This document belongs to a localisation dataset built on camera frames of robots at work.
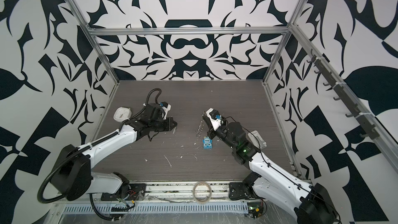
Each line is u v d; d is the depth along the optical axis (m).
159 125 0.71
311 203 0.40
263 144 0.89
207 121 0.69
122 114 0.98
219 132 0.66
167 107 0.79
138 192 0.73
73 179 0.41
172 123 0.78
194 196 0.73
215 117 0.61
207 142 0.89
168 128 0.74
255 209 0.71
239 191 0.74
